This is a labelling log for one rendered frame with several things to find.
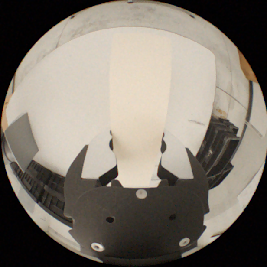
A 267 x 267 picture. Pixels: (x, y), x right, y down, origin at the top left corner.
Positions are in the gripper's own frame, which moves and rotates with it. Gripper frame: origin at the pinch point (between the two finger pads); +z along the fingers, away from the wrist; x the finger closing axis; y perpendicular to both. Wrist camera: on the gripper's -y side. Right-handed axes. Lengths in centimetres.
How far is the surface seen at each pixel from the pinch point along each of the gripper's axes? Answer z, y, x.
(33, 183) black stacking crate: -9, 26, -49
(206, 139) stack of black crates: 34, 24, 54
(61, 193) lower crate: -3.7, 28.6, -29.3
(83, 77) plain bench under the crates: 5.7, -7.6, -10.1
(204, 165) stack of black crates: 23, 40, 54
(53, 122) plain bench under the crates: 5.7, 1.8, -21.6
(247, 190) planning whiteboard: -51, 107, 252
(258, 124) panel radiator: 28, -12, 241
